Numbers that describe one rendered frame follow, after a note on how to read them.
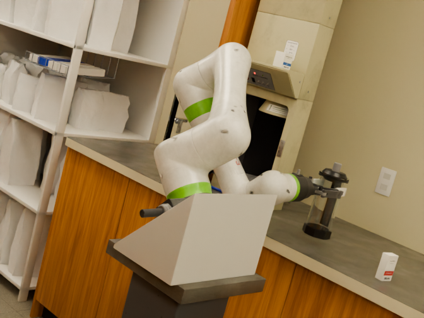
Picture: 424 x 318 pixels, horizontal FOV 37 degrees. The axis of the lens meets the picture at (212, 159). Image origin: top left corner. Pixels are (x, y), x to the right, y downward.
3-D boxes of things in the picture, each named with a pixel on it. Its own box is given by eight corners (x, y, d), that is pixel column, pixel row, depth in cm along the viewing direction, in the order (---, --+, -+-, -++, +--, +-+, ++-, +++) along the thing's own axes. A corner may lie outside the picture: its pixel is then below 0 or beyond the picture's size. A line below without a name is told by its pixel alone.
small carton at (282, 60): (280, 67, 252) (284, 52, 251) (289, 70, 249) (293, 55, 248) (272, 65, 249) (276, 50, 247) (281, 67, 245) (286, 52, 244)
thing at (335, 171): (329, 176, 230) (334, 159, 229) (349, 185, 224) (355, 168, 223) (315, 176, 223) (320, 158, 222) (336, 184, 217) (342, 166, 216)
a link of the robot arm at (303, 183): (272, 198, 208) (294, 208, 202) (282, 164, 205) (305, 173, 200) (282, 198, 212) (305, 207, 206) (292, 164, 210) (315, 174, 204)
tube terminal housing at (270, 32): (245, 185, 297) (289, 23, 284) (300, 209, 276) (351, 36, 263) (209, 184, 278) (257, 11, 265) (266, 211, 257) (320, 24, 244)
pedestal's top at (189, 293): (180, 305, 154) (184, 289, 153) (105, 252, 175) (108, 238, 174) (262, 291, 177) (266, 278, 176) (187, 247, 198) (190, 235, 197)
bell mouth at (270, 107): (274, 111, 280) (277, 100, 279) (306, 122, 269) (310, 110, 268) (250, 107, 266) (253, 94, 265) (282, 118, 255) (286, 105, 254)
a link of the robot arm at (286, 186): (281, 197, 188) (269, 164, 191) (250, 212, 196) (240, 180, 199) (306, 197, 199) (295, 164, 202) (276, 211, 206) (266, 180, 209)
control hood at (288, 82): (238, 80, 270) (244, 57, 268) (298, 99, 249) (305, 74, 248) (220, 76, 261) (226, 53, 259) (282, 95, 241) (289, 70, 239)
